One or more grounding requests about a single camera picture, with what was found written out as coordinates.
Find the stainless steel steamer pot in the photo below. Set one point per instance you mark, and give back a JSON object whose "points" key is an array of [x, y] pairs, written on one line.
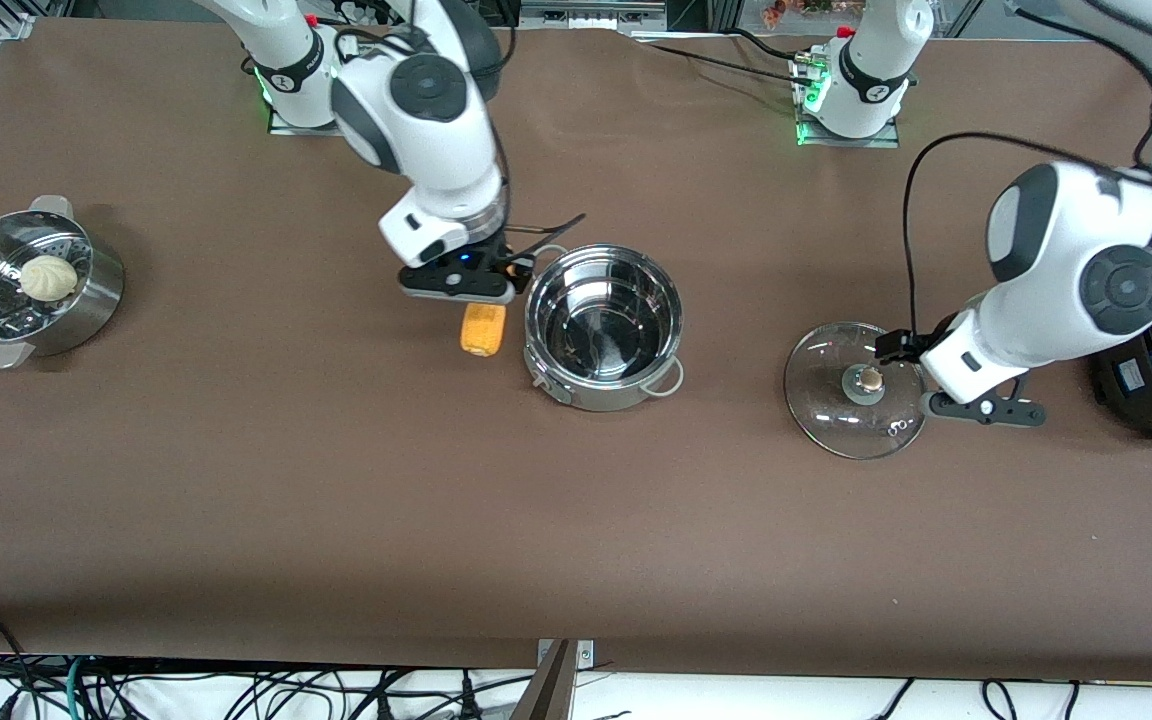
{"points": [[86, 300]]}

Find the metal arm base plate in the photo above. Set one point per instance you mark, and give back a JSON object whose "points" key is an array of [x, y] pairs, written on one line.
{"points": [[281, 125], [876, 140]]}

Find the white steamed bun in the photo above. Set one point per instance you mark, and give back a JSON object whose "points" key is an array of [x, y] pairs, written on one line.
{"points": [[48, 278]]}

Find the glass pot lid with knob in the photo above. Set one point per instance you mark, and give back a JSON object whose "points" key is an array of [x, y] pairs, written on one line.
{"points": [[836, 420]]}

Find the yellow corn cob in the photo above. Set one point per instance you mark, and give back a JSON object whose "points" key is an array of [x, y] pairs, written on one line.
{"points": [[483, 335]]}

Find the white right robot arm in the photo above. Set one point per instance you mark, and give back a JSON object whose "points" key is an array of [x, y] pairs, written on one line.
{"points": [[426, 150]]}

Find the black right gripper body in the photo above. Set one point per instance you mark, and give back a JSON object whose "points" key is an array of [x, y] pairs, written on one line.
{"points": [[488, 258]]}

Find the grey background box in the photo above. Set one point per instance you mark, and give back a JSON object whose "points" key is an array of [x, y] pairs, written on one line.
{"points": [[586, 12]]}

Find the small metal table bracket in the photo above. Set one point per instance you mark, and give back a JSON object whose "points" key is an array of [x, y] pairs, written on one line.
{"points": [[586, 652]]}

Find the dark slanted pole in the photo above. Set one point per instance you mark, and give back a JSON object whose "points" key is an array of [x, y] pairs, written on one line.
{"points": [[548, 695]]}

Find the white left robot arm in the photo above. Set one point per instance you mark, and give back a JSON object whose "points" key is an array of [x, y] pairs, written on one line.
{"points": [[1056, 260]]}

